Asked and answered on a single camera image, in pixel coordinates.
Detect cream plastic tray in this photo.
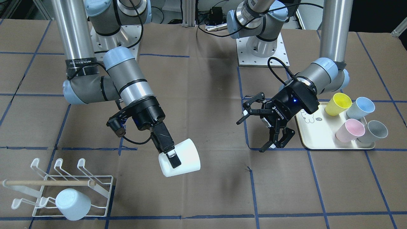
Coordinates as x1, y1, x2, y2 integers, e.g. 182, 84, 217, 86
295, 102, 375, 150

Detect pink plastic cup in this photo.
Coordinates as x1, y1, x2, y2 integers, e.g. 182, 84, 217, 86
335, 119, 365, 142

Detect white wire cup rack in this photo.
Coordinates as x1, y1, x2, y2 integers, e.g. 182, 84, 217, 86
2, 158, 114, 220

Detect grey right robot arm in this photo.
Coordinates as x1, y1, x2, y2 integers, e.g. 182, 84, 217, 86
52, 0, 181, 168

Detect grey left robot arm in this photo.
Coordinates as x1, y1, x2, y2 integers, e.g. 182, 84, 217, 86
227, 0, 357, 152

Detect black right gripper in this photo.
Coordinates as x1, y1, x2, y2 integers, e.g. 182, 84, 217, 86
128, 97, 182, 169

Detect light blue plastic cup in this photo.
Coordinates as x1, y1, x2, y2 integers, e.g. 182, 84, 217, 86
55, 188, 91, 221

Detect yellow plastic cup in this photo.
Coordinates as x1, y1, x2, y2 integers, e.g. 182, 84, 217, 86
325, 93, 352, 116

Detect grey plastic cup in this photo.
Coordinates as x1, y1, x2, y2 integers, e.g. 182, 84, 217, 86
358, 120, 389, 143

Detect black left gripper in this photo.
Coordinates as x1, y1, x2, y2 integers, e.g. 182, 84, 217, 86
236, 81, 319, 152

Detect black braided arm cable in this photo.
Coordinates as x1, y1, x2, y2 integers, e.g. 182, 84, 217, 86
268, 57, 299, 81

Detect pale green plastic cup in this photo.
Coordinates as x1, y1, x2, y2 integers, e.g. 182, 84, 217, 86
158, 139, 201, 177

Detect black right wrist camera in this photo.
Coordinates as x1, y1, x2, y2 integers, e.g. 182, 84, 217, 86
106, 110, 131, 137

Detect aluminium frame post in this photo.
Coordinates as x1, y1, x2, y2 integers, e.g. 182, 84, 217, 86
181, 0, 197, 28

